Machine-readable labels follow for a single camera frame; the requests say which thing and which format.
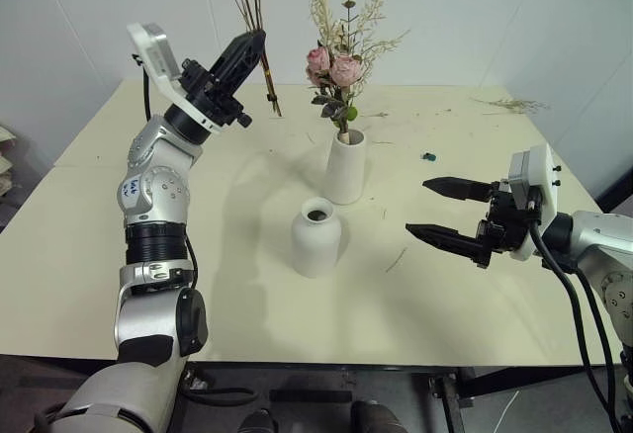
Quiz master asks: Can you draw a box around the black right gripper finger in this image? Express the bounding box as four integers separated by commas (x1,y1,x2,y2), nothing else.
405,222,492,270
422,175,501,204

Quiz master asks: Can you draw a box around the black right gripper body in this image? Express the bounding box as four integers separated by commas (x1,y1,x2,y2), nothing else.
475,180,534,259

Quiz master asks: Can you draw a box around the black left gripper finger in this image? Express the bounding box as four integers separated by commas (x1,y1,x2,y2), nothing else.
226,30,267,94
211,31,254,83

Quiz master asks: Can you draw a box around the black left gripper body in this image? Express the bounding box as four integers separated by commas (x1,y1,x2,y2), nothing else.
179,56,253,130

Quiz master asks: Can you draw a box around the brown dried stem bouquet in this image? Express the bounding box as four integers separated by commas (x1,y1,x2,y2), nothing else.
210,0,284,119

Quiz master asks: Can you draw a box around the thin dried twig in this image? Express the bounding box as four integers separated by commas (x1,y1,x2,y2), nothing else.
385,246,408,274

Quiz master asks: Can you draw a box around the pink rose bouquet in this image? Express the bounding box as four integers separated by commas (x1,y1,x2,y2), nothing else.
296,0,411,146

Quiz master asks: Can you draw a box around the loose dried grass sprig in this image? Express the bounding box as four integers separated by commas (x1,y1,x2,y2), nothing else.
469,96,553,118

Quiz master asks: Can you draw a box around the tall white tapered vase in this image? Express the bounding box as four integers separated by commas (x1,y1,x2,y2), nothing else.
323,128,369,206

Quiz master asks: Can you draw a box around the short white bottle vase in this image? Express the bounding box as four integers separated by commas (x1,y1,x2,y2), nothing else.
290,197,344,280

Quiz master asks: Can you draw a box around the dark rounded shape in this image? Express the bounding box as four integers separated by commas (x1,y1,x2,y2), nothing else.
236,407,279,433
347,398,398,433

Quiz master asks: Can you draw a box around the beige cardboard pile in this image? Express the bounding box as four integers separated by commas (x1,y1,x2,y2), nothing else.
0,124,22,198

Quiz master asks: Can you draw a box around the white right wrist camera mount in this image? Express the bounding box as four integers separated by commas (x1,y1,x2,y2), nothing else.
508,143,561,262

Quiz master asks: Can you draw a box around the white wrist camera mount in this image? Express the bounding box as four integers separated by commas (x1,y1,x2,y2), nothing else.
508,143,561,262
126,22,223,133

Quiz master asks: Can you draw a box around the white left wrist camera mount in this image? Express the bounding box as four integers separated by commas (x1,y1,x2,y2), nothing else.
126,22,223,133

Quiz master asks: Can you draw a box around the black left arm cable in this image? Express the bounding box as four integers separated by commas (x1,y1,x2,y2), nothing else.
131,53,153,123

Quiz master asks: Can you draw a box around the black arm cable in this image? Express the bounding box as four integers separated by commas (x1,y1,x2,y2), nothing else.
526,199,622,433
541,249,625,433
131,53,153,123

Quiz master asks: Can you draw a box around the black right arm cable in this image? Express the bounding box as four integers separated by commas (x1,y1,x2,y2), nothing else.
541,249,625,433
526,199,622,433

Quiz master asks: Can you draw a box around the black metal table frame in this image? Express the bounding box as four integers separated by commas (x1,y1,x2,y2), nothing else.
427,366,610,433

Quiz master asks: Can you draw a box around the thin white cable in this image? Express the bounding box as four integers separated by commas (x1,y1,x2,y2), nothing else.
488,387,521,433

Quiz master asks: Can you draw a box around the black cable under table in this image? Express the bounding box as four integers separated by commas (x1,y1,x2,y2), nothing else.
180,371,256,407

